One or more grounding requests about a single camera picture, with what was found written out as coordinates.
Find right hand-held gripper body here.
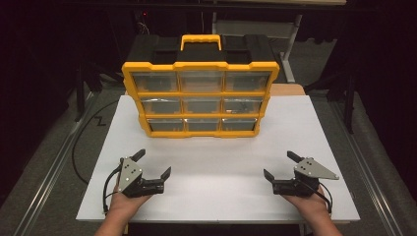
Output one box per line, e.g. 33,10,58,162
270,156,340,199

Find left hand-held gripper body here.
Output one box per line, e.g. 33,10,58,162
117,156,165,199

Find yellow black drawer organizer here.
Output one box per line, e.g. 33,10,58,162
121,33,280,139

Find person's left hand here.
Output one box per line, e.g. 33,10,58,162
109,185,153,214

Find person's right hand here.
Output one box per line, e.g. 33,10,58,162
281,186,332,221

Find light wooden board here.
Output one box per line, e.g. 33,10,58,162
269,83,307,96

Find black stand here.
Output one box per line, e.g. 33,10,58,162
304,70,357,135
74,60,124,123

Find set of clear drawers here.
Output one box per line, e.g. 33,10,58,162
131,71,271,133

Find left hand-held gripper black cable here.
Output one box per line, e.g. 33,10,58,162
102,163,124,214

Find hand-held gripper black cable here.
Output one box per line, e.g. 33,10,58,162
303,178,334,214
102,163,124,214

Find right hand-held gripper black cable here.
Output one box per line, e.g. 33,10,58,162
303,178,334,214

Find aluminium floor rail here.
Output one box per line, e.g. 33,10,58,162
328,99,406,236
13,92,99,236

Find black floor cable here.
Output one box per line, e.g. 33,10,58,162
71,99,120,185

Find thin white and red wires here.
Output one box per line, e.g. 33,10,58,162
134,11,152,35

